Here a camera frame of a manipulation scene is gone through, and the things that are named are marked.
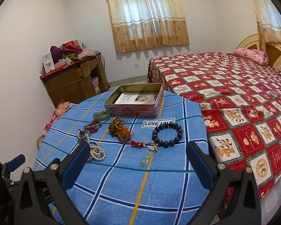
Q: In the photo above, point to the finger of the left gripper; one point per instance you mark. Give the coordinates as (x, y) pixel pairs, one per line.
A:
(16, 163)

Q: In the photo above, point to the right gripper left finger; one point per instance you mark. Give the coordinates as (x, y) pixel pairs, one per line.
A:
(37, 189)

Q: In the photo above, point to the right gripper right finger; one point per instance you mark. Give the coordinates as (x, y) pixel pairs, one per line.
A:
(244, 206)

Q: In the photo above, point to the silver metal bangle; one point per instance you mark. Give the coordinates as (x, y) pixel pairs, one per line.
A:
(81, 135)

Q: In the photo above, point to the grey bead bracelet red tassel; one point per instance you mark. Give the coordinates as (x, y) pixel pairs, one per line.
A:
(92, 127)

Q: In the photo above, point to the green jade bangle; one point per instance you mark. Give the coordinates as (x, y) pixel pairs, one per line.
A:
(101, 116)

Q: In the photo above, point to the brown wooden bead mala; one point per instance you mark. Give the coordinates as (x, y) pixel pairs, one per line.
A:
(118, 130)

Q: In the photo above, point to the pink fabric bundle on floor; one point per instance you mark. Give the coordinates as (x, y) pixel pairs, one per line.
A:
(62, 108)

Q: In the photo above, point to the blue plaid tablecloth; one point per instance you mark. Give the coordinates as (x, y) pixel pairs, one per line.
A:
(118, 190)

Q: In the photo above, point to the red patchwork bed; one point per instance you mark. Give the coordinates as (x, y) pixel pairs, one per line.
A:
(240, 101)

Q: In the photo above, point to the brown wooden cabinet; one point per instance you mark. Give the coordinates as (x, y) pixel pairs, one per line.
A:
(76, 82)

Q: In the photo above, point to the white product box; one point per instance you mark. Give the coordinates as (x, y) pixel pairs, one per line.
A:
(48, 62)

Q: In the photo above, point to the pile of clothes on cabinet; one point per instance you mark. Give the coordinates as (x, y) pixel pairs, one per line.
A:
(72, 50)

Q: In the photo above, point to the paper leaflet in tin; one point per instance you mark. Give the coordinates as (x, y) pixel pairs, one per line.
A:
(145, 98)

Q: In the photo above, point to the pink metal tin box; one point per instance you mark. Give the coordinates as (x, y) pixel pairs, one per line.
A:
(151, 110)

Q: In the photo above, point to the pink pillow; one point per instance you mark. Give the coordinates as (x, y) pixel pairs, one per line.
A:
(258, 56)

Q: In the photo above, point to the beige wooden headboard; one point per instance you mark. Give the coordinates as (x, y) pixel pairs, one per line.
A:
(273, 50)

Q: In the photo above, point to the beige curtain at right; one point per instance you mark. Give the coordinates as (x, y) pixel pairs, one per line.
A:
(268, 22)

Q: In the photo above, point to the beige patterned window curtain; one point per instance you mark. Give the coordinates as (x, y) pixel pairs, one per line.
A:
(147, 24)

